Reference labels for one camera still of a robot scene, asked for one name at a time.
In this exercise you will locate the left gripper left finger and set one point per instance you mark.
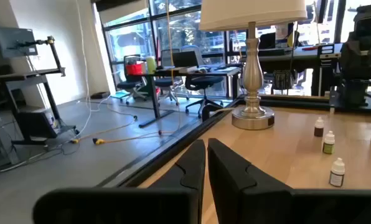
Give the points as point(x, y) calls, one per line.
point(173, 202)

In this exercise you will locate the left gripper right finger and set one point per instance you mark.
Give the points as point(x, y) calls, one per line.
point(251, 202)

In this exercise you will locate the small white-capped dropper bottle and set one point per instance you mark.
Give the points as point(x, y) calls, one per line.
point(337, 175)

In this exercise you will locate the small green dropper bottle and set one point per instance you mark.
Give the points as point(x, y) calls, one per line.
point(328, 143)

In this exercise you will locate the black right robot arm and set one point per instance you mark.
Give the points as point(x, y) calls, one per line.
point(363, 59)

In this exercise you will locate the small brown dropper bottle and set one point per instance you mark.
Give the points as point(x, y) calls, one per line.
point(318, 128)

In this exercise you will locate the black office desk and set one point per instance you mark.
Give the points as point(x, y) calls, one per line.
point(154, 93)

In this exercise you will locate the teal book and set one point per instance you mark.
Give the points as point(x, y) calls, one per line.
point(120, 94)

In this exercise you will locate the black office chair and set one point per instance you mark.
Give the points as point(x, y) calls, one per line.
point(202, 81)
point(129, 84)
point(167, 82)

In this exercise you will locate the black basket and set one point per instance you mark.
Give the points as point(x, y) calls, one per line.
point(282, 79)

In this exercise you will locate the silver lamp with white shade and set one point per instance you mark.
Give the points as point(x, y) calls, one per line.
point(252, 74)

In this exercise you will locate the black flat box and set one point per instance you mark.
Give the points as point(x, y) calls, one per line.
point(100, 95)

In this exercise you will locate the red box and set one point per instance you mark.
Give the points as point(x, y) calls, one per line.
point(134, 69)

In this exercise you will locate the green cup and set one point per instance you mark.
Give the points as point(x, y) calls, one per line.
point(150, 64)

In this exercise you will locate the black laptop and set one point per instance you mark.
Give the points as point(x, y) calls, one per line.
point(185, 58)

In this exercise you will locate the dark long desk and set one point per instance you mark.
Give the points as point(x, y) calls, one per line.
point(300, 54)

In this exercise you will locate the black computer tower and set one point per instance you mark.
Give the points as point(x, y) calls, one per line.
point(36, 124)

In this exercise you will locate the small black monitor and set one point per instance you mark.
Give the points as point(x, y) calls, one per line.
point(267, 40)

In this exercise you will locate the black rolling workstation cart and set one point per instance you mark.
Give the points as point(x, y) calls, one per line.
point(48, 96)

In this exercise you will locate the red flat item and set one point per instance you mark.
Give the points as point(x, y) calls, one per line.
point(311, 47)

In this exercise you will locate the roller window blind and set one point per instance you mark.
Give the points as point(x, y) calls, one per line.
point(123, 11)

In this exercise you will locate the grey computer monitor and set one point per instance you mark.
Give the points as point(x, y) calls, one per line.
point(14, 42)

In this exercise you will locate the black aluminium table frame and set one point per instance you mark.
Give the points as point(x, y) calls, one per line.
point(173, 146)

